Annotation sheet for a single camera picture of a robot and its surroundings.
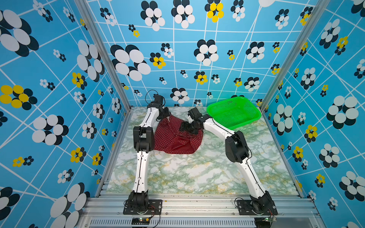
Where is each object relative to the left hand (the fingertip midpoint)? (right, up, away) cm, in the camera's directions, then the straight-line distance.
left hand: (168, 112), depth 111 cm
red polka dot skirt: (+2, -19, -10) cm, 22 cm away
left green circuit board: (-9, -58, -39) cm, 70 cm away
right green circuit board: (+53, -56, -42) cm, 88 cm away
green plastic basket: (+55, +1, +7) cm, 55 cm away
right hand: (+13, -13, -10) cm, 21 cm away
